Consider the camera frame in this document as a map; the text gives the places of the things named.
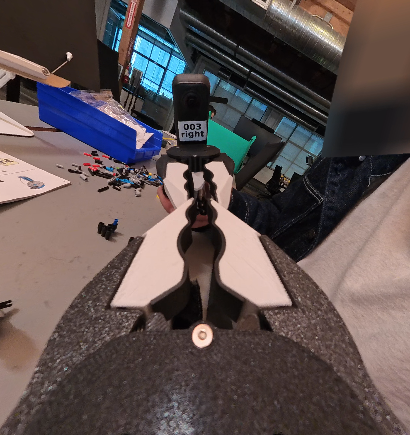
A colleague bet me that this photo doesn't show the instruction booklet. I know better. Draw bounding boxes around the instruction booklet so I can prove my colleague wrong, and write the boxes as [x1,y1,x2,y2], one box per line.
[0,148,72,207]

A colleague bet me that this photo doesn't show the dark monitor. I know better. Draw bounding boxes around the dark monitor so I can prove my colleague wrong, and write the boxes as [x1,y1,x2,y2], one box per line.
[233,116,283,160]

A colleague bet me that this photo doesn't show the grey desk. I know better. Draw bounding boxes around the grey desk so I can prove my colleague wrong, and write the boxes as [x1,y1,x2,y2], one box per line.
[0,99,178,435]

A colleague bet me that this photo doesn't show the person's right forearm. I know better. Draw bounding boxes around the person's right forearm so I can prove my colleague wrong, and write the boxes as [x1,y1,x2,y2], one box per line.
[229,184,294,242]

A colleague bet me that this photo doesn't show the blue bin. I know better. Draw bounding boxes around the blue bin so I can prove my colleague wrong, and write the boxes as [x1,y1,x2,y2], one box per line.
[36,82,163,164]

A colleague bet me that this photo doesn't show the white paper scraps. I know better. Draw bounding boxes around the white paper scraps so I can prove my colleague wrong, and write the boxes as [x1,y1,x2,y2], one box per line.
[134,126,155,150]

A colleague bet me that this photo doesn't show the teal bin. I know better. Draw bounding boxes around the teal bin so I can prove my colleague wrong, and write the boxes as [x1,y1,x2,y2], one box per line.
[206,110,257,174]

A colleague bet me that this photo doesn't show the dark denim jacket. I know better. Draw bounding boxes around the dark denim jacket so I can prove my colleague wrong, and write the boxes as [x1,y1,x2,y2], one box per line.
[273,153,410,262]

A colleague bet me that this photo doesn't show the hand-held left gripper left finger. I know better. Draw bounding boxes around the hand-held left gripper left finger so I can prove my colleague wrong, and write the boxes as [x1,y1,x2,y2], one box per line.
[110,198,196,321]

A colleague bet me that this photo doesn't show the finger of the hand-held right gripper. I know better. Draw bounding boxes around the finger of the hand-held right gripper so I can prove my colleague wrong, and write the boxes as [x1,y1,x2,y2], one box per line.
[163,162,195,214]
[205,160,233,209]

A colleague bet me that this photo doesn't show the black office chair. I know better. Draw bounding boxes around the black office chair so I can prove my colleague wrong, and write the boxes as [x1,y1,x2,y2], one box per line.
[264,165,304,199]

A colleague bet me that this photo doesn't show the person's white shirt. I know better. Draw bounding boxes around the person's white shirt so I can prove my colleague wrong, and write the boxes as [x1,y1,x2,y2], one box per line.
[297,155,410,435]

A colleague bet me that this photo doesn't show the person's right hand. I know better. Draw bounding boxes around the person's right hand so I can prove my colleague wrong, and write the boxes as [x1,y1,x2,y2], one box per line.
[157,185,213,232]

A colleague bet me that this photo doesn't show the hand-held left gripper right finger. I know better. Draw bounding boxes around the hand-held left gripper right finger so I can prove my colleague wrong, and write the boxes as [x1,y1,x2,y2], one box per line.
[206,198,293,323]

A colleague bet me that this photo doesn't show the crumpled clear plastic bag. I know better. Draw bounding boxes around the crumpled clear plastic bag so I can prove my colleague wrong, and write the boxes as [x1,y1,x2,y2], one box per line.
[70,90,148,136]

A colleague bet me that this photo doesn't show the pile of small building parts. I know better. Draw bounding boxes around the pile of small building parts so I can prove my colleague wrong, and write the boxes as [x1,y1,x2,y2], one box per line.
[56,150,165,198]

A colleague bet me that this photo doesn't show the wooden post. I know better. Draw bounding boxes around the wooden post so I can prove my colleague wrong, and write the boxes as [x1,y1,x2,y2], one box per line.
[118,0,145,85]

